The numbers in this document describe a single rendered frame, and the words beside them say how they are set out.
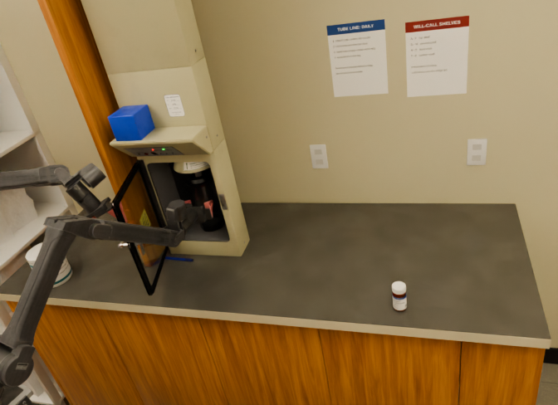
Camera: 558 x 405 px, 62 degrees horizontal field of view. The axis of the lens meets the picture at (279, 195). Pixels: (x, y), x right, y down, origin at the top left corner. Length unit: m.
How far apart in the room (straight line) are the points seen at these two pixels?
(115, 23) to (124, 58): 0.11
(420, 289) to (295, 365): 0.54
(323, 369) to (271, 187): 0.85
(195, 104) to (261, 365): 0.99
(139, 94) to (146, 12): 0.28
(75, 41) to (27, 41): 0.78
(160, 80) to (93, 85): 0.25
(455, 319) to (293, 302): 0.52
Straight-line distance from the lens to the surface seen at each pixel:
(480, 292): 1.66
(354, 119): 1.94
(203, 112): 1.61
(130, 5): 1.61
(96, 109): 1.75
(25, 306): 1.35
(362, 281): 1.68
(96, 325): 2.13
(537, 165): 2.05
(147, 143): 1.62
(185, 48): 1.55
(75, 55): 1.71
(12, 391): 1.64
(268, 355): 1.82
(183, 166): 1.77
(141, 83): 1.67
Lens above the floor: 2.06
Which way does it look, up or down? 30 degrees down
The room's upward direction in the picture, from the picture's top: 11 degrees counter-clockwise
